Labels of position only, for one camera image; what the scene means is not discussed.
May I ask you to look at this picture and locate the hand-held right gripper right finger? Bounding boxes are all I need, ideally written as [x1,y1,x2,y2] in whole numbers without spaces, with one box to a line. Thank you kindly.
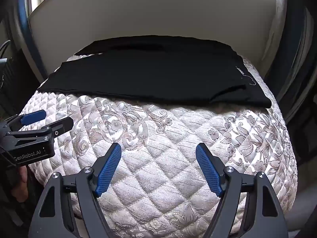
[195,143,289,238]

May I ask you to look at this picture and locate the black ribbed furniture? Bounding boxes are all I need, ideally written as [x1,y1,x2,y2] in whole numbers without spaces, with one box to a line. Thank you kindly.
[0,55,24,119]

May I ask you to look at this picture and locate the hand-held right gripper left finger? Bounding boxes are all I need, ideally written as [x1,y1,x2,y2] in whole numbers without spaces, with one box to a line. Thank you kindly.
[28,142,122,238]

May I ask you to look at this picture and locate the black cable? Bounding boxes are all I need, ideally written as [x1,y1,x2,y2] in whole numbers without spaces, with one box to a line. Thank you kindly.
[0,40,12,55]

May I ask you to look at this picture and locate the person's left hand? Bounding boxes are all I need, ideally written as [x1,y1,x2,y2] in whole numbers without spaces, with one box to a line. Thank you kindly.
[12,166,29,199]

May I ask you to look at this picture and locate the beige headboard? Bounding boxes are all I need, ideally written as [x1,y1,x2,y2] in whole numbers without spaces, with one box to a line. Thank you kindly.
[27,0,278,80]

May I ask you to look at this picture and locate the black pants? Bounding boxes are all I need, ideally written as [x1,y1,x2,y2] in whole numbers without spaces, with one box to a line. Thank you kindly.
[37,35,273,109]

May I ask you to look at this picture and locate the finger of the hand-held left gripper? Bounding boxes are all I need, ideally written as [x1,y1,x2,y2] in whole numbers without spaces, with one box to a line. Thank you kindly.
[0,109,47,133]
[5,117,74,143]

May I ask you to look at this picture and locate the quilted floral mattress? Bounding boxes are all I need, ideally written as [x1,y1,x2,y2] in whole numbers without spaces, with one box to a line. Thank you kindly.
[20,52,298,238]

